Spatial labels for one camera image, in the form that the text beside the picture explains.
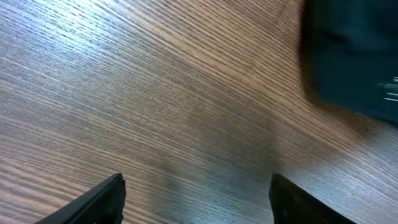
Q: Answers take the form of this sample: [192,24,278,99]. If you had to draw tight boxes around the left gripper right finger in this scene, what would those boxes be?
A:
[269,174,355,224]

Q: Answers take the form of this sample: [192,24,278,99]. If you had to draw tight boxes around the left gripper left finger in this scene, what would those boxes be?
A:
[37,173,126,224]

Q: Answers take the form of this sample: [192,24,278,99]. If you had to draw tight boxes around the black shorts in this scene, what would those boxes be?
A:
[300,0,397,124]

